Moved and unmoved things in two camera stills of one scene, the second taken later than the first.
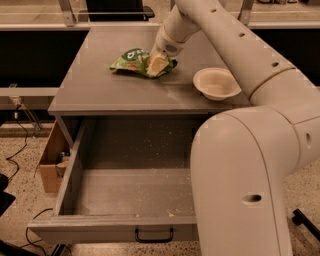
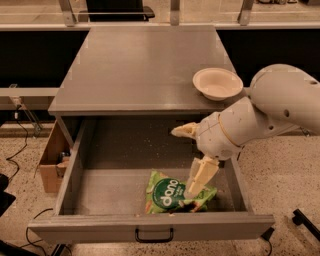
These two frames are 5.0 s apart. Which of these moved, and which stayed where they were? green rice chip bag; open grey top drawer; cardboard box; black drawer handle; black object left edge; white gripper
Moved: white gripper; green rice chip bag
Stayed: black drawer handle; open grey top drawer; cardboard box; black object left edge
